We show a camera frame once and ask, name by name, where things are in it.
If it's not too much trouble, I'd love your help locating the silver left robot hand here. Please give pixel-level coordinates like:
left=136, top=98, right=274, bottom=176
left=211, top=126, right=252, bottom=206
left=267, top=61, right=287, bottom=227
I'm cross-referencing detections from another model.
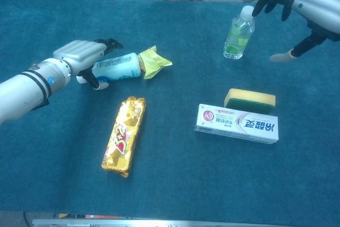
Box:
left=52, top=38, right=124, bottom=90

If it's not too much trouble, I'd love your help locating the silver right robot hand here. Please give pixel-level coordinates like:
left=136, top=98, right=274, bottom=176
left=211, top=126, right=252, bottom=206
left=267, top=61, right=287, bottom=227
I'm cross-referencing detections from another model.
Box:
left=242, top=0, right=340, bottom=64

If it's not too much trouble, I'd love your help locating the white blue yogurt bottle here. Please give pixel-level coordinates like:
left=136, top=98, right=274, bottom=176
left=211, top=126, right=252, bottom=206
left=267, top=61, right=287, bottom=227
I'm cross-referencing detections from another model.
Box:
left=75, top=52, right=142, bottom=87

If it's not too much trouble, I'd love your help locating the clear water bottle green label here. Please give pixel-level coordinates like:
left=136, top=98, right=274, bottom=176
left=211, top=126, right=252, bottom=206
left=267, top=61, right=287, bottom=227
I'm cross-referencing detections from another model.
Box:
left=223, top=5, right=256, bottom=60

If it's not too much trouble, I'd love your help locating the gold foil biscuit pack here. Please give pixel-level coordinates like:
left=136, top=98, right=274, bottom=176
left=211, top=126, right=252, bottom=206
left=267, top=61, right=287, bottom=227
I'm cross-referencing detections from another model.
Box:
left=100, top=96, right=147, bottom=178

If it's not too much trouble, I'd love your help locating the yellow scouring sponge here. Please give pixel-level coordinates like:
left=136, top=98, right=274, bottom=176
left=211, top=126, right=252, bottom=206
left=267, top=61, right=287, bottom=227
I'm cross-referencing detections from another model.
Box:
left=224, top=88, right=276, bottom=115

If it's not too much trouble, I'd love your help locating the white toothpaste box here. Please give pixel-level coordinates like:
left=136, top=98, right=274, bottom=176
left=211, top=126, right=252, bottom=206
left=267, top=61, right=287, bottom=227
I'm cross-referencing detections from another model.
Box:
left=194, top=103, right=279, bottom=145

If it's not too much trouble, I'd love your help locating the yellow-green snack packet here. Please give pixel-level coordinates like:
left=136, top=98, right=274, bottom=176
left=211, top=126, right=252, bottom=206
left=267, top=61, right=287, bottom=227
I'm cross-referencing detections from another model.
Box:
left=138, top=45, right=173, bottom=80

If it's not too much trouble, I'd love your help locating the blue table cloth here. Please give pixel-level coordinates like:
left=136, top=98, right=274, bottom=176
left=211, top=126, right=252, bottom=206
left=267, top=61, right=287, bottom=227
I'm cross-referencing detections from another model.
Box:
left=0, top=0, right=340, bottom=220

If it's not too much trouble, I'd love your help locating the aluminium frame rail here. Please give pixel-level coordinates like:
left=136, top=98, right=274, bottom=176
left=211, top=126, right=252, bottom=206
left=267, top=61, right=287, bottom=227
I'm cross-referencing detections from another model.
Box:
left=31, top=218, right=269, bottom=227

